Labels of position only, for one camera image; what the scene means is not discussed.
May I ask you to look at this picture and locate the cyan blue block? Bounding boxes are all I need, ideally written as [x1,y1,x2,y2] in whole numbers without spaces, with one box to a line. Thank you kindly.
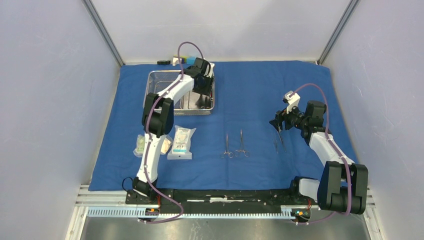
[185,56,197,65]

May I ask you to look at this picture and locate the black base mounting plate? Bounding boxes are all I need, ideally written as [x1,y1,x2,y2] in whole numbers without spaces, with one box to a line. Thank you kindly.
[125,188,318,214]

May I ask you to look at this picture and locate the blue surgical wrap cloth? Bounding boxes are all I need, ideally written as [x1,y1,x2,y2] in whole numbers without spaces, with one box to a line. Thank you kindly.
[89,61,357,191]

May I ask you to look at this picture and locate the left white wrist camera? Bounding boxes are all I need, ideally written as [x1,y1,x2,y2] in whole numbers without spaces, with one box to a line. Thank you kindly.
[205,62,215,78]

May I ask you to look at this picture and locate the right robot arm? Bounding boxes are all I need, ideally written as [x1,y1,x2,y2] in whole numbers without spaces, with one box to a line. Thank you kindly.
[269,100,368,215]

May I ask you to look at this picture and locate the steel toothed tissue forceps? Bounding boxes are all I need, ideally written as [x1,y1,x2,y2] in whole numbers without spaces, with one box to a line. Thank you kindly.
[277,130,287,153]

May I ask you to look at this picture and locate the green sterile packet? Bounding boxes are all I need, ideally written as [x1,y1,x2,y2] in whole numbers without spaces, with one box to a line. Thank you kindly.
[133,134,146,158]

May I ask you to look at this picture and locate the metal mesh tray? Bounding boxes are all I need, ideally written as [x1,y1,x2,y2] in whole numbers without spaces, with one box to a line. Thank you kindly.
[143,69,216,117]

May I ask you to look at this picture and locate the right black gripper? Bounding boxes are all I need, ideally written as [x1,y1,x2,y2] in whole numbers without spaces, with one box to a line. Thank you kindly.
[269,101,309,133]

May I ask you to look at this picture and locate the steel ring-handled forceps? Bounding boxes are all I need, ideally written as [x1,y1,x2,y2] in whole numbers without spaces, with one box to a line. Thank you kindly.
[220,134,234,159]

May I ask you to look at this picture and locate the small black block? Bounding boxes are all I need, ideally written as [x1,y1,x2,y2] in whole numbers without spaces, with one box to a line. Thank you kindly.
[156,60,171,65]

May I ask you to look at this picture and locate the white and yellow block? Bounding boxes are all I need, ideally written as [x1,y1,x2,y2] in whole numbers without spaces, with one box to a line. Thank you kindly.
[171,55,187,66]

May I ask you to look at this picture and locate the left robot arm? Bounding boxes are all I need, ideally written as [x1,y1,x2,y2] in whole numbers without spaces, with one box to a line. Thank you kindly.
[132,57,215,204]

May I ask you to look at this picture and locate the steel hemostat forceps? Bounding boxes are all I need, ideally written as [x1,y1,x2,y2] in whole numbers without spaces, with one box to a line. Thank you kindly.
[234,129,250,158]

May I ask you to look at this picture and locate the beige gauze packet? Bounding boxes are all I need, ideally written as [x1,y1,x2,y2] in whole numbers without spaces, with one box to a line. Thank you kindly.
[160,135,173,155]

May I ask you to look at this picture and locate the slotted cable duct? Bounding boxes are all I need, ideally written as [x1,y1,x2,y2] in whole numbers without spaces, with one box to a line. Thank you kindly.
[86,206,311,220]

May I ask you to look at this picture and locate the white sterile packet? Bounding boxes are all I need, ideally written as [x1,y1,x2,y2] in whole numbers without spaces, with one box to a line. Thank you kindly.
[167,125,196,160]

